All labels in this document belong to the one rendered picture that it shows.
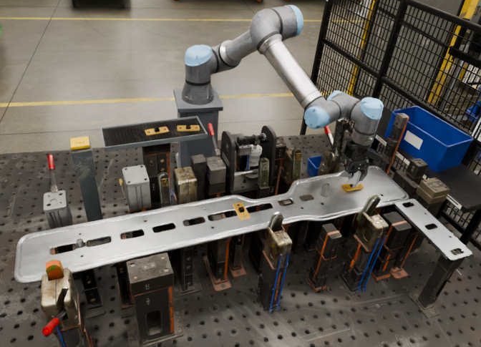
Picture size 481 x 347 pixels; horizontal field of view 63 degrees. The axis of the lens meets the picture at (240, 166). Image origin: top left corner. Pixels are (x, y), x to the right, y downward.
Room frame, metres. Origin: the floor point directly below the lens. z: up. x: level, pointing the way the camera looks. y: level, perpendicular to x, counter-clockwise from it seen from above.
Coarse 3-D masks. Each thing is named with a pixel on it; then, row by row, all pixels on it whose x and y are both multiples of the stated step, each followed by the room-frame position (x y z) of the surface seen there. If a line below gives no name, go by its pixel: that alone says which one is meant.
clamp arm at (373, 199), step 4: (372, 196) 1.02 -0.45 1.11; (376, 196) 1.02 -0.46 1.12; (368, 200) 1.02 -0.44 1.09; (372, 200) 1.01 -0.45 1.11; (376, 200) 1.01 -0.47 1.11; (380, 200) 1.02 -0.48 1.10; (368, 204) 1.02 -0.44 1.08; (372, 204) 1.01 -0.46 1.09; (376, 204) 1.02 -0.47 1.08; (364, 208) 1.02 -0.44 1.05; (368, 208) 1.01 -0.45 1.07; (372, 208) 1.02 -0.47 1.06; (360, 212) 1.03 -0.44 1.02; (368, 212) 1.02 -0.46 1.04; (360, 216) 1.03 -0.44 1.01
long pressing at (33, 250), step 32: (288, 192) 1.13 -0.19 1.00; (352, 192) 1.17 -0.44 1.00; (384, 192) 1.19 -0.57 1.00; (96, 224) 0.88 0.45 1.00; (128, 224) 0.90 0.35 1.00; (160, 224) 0.91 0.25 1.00; (224, 224) 0.94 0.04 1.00; (256, 224) 0.95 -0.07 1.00; (32, 256) 0.73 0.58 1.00; (64, 256) 0.74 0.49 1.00; (96, 256) 0.75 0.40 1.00; (128, 256) 0.77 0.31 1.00
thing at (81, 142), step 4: (72, 140) 1.12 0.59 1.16; (76, 140) 1.12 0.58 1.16; (80, 140) 1.12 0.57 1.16; (84, 140) 1.12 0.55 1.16; (88, 140) 1.13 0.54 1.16; (72, 144) 1.10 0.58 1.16; (76, 144) 1.10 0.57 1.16; (80, 144) 1.10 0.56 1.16; (84, 144) 1.10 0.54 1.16; (88, 144) 1.10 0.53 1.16; (72, 148) 1.08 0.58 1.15; (76, 148) 1.08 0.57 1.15; (80, 148) 1.09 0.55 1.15
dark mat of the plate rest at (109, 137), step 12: (180, 120) 1.32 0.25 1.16; (192, 120) 1.33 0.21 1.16; (108, 132) 1.19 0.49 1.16; (120, 132) 1.20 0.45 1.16; (132, 132) 1.20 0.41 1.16; (144, 132) 1.21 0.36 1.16; (168, 132) 1.23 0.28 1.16; (180, 132) 1.23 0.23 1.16; (192, 132) 1.24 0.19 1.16; (204, 132) 1.25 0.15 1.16; (108, 144) 1.12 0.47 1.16; (120, 144) 1.12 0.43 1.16
